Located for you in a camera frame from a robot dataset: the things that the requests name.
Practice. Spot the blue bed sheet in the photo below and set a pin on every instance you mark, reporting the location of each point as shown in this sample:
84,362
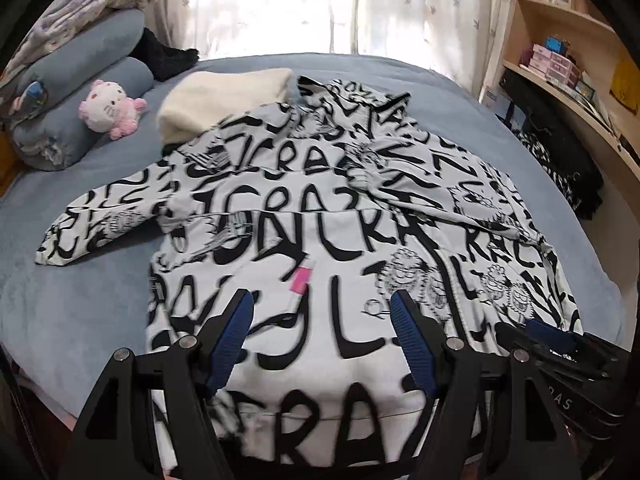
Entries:
100,300

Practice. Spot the white sheer curtain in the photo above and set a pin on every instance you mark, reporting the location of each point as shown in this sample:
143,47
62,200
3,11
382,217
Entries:
300,5

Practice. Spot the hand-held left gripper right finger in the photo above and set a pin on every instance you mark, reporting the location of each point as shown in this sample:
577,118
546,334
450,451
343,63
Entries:
415,341

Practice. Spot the black and white printed jacket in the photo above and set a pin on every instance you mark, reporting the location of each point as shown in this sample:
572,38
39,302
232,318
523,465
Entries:
310,200

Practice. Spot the stack of pink boxes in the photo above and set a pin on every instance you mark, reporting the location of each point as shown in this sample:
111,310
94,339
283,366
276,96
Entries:
550,62

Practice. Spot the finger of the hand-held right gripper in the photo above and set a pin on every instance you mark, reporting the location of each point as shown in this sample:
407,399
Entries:
550,335

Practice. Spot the wooden bookshelf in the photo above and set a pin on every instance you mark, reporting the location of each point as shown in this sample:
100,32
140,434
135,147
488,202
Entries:
550,25

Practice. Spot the cream folded sweater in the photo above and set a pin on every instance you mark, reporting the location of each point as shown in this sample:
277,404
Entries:
215,100

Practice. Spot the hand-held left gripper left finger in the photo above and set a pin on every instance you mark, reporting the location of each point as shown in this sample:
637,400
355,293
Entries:
230,341

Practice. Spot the pink and white plush cat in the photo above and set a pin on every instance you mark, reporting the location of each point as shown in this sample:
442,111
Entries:
107,105

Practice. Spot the black crumpled garment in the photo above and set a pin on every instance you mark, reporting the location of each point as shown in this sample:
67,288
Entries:
160,57

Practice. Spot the small blue box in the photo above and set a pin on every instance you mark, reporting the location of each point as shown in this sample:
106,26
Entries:
556,45

